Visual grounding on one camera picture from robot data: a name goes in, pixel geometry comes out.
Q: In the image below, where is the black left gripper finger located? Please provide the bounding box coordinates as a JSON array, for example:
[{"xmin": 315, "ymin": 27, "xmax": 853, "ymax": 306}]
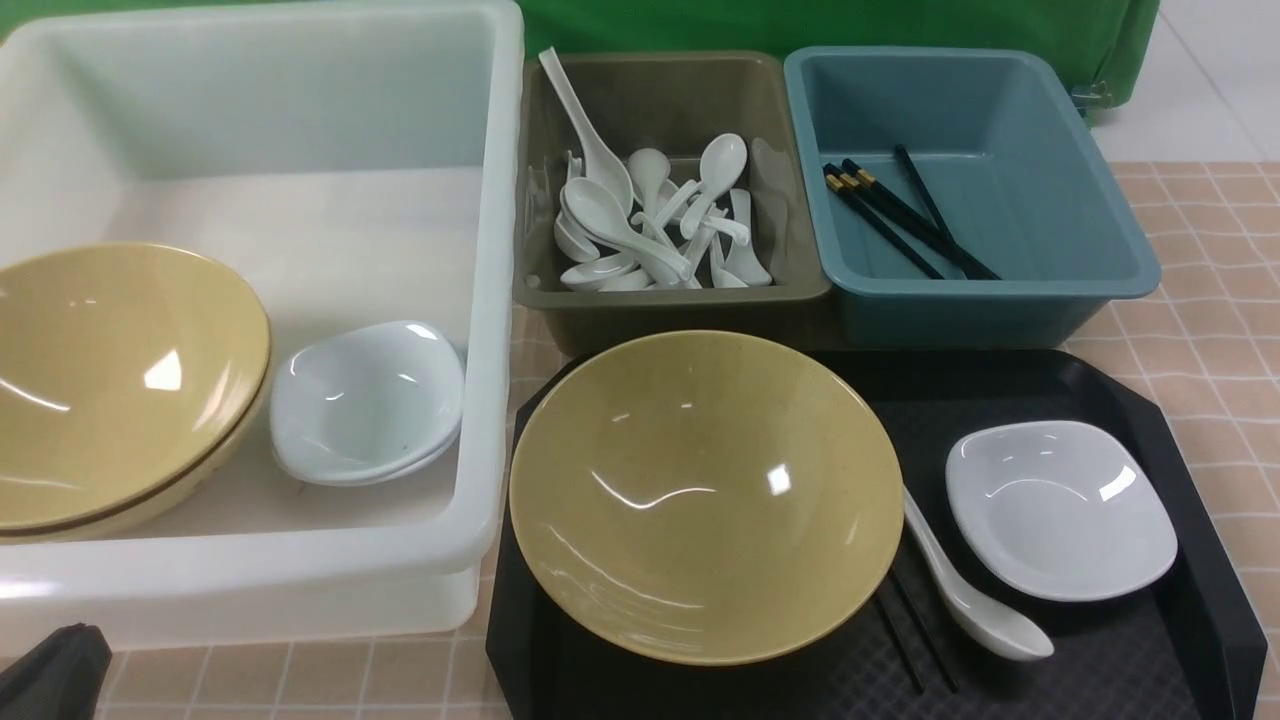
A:
[{"xmin": 1, "ymin": 623, "xmax": 113, "ymax": 719}]

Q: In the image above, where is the yellow noodle bowl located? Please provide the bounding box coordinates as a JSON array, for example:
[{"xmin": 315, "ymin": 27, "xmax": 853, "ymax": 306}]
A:
[{"xmin": 508, "ymin": 331, "xmax": 905, "ymax": 666}]

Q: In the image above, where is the black chopstick gold band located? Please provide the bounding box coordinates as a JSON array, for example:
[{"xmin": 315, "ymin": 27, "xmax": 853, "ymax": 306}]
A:
[
  {"xmin": 874, "ymin": 591, "xmax": 925, "ymax": 696},
  {"xmin": 890, "ymin": 565, "xmax": 960, "ymax": 694}
]

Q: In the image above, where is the white ceramic soup spoon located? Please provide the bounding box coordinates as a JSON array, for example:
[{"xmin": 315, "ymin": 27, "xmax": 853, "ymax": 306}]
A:
[{"xmin": 902, "ymin": 489, "xmax": 1055, "ymax": 662}]

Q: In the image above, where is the white square sauce dish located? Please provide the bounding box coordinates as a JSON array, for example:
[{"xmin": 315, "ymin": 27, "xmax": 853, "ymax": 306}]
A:
[{"xmin": 945, "ymin": 420, "xmax": 1179, "ymax": 603}]

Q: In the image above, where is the stacked yellow bowl bottom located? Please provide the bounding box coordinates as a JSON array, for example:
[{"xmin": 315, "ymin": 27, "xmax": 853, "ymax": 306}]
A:
[{"xmin": 0, "ymin": 370, "xmax": 273, "ymax": 546}]

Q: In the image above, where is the stacked yellow bowl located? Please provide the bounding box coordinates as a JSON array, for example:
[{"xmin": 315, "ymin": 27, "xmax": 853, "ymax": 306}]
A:
[
  {"xmin": 0, "ymin": 370, "xmax": 273, "ymax": 546},
  {"xmin": 1, "ymin": 243, "xmax": 273, "ymax": 544}
]

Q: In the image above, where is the stacked yellow bowl top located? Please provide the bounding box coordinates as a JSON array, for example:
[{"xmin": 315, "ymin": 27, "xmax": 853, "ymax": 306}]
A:
[{"xmin": 1, "ymin": 243, "xmax": 273, "ymax": 544}]

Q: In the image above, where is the white spoon upright bowl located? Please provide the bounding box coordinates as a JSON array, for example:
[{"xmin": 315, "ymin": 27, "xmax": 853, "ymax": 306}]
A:
[{"xmin": 680, "ymin": 133, "xmax": 748, "ymax": 240}]

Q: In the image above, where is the stacked white dish bottom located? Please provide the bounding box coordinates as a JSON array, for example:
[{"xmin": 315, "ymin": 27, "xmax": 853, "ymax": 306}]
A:
[{"xmin": 271, "ymin": 427, "xmax": 460, "ymax": 488}]

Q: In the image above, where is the stacked white dish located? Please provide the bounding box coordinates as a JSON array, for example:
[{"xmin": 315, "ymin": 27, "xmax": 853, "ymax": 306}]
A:
[
  {"xmin": 269, "ymin": 320, "xmax": 465, "ymax": 448},
  {"xmin": 271, "ymin": 427, "xmax": 460, "ymax": 488}
]

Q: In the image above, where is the stacked white dish top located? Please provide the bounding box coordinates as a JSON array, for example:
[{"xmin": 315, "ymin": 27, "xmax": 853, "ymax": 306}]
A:
[{"xmin": 269, "ymin": 320, "xmax": 465, "ymax": 448}]

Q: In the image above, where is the large white plastic tub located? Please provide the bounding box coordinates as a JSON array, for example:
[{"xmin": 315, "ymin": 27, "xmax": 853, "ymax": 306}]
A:
[{"xmin": 3, "ymin": 1, "xmax": 524, "ymax": 657}]

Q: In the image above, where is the white spoon front left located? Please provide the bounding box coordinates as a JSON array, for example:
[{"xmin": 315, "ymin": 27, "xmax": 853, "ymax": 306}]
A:
[{"xmin": 563, "ymin": 177, "xmax": 692, "ymax": 286}]

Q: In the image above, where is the long white spoon in bin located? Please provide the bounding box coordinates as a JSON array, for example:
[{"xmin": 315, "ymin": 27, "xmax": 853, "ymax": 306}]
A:
[{"xmin": 538, "ymin": 47, "xmax": 635, "ymax": 213}]

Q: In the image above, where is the olive plastic spoon bin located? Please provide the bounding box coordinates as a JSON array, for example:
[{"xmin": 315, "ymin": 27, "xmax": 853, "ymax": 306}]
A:
[{"xmin": 513, "ymin": 51, "xmax": 844, "ymax": 357}]

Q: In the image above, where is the black chopstick in teal bin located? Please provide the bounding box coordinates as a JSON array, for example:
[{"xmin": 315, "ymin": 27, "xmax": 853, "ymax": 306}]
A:
[{"xmin": 823, "ymin": 163, "xmax": 945, "ymax": 281}]

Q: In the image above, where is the teal plastic chopstick bin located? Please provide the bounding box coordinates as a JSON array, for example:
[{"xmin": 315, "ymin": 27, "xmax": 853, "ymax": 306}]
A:
[{"xmin": 783, "ymin": 46, "xmax": 1161, "ymax": 348}]

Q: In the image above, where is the black plastic serving tray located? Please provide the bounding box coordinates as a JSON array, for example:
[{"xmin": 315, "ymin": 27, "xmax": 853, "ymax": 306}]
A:
[{"xmin": 485, "ymin": 348, "xmax": 1268, "ymax": 719}]

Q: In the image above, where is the pink checked tablecloth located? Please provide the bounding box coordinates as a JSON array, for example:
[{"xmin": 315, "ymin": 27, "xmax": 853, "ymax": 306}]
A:
[{"xmin": 95, "ymin": 161, "xmax": 1279, "ymax": 719}]

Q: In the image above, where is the green cloth backdrop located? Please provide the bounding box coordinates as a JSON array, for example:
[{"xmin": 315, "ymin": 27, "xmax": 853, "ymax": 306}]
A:
[{"xmin": 0, "ymin": 0, "xmax": 1164, "ymax": 113}]

